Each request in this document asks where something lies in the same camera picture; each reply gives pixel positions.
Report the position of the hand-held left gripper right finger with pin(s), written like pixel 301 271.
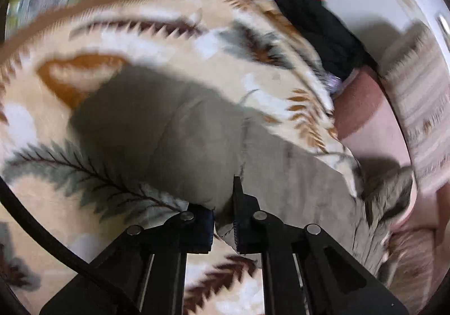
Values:
pixel 236 230

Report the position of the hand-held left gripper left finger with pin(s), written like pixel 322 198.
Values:
pixel 207 230

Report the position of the leaf-printed plush blanket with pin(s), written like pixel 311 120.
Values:
pixel 140 37

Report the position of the pink quilted sofa seat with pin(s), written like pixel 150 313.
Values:
pixel 372 125

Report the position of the black clothes pile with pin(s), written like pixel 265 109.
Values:
pixel 316 30

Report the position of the striped floral sofa cushion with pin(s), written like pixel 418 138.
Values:
pixel 415 265
pixel 422 100

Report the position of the grey padded jacket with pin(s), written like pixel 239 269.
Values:
pixel 175 132

